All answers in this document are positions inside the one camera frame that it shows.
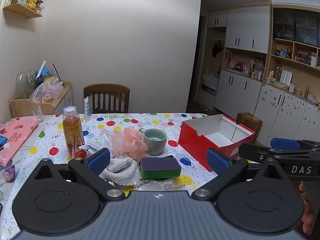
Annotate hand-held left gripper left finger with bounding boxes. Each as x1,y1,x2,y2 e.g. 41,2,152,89
32,148,125,202

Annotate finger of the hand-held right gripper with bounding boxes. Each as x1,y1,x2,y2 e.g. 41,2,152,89
238,143,284,164
270,137,320,153

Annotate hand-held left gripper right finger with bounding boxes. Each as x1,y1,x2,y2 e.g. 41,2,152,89
190,148,290,202

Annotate white fuzzy cloth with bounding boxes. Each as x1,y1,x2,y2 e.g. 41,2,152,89
99,157,139,186

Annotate red cardboard box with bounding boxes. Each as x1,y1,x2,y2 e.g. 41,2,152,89
178,114,256,172

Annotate purple green sponge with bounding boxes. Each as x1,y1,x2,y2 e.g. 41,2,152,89
139,156,182,179

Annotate person's right hand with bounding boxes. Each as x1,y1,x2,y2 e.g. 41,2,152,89
299,181,314,234

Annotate clear plastic sheet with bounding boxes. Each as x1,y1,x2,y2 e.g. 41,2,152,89
98,130,125,157

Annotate brown cardboard box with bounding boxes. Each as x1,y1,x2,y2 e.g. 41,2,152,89
236,112,263,145

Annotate pink mesh bath pouf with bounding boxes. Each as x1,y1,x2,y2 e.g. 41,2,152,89
110,127,149,162

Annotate amber tea bottle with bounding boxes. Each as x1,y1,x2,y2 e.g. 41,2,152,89
62,106,85,159

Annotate black chair cushion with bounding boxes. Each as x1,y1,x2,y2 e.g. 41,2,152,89
92,108,125,114

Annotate white printed tube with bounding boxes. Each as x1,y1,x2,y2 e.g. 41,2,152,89
84,97,92,120

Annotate pale green cup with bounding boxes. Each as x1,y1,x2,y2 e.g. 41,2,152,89
143,128,167,155

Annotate balloon printed tablecloth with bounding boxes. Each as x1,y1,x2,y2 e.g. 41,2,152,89
0,112,250,240

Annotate wooden chair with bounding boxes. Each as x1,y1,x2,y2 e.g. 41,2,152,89
83,84,130,114

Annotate clear glass tumbler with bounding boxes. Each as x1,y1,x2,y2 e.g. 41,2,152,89
32,97,45,123

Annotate white plastic bag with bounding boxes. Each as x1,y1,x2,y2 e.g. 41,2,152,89
202,69,219,91

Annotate shelf knickknacks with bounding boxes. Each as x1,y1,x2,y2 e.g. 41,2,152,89
225,55,266,80

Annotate pink printed cloth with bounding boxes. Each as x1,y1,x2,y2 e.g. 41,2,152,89
0,117,40,167

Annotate clear plastic bags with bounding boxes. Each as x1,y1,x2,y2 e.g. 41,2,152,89
29,76,64,104

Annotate purple wrapper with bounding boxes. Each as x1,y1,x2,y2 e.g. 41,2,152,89
1,165,16,182

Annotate wooden side cabinet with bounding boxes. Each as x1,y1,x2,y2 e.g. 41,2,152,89
10,82,73,118

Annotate thin black stick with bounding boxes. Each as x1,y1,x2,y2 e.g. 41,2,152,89
52,64,65,88

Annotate blue plush toy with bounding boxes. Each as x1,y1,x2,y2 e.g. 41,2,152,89
0,135,10,151

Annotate white stick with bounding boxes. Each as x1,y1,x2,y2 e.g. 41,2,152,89
35,60,47,79

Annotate glass vase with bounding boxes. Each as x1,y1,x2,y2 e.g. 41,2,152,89
16,69,36,98

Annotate black hanging bag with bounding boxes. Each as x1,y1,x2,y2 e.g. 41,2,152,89
212,40,223,58

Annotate white wall cabinet unit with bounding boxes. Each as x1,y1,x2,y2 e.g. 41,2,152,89
207,2,320,160

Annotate wooden wall shelf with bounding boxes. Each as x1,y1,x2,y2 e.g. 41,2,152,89
3,0,44,18

